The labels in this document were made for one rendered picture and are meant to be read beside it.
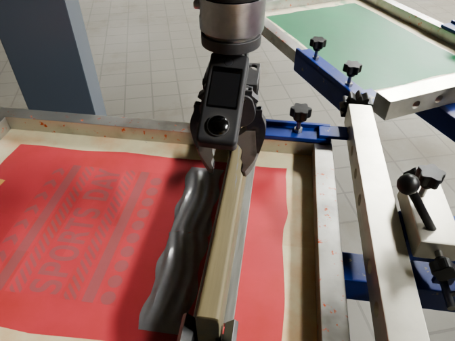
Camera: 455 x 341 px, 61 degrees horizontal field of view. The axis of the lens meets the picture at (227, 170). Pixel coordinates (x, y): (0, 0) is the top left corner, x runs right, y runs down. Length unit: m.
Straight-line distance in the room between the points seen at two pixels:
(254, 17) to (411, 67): 0.92
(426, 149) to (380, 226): 2.08
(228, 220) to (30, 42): 0.77
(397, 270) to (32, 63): 1.00
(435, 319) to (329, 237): 1.25
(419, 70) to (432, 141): 1.50
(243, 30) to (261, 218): 0.39
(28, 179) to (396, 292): 0.71
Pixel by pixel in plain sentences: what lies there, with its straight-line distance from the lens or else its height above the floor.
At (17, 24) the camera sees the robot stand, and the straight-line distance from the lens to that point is 1.15.
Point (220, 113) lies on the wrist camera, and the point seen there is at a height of 1.25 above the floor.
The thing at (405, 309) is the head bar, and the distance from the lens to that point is 0.57.
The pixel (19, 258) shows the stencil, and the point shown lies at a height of 0.96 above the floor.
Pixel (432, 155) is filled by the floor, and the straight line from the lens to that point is 2.67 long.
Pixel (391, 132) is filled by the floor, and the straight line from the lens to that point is 2.76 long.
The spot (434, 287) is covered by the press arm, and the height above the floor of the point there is 0.92.
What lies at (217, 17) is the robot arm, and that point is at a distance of 0.44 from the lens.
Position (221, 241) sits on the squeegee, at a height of 1.06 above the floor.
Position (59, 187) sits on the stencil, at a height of 0.96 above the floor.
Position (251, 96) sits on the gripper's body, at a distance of 0.49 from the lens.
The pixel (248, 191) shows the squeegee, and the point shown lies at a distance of 0.71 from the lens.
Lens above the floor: 1.50
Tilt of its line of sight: 42 degrees down
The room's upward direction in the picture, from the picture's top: straight up
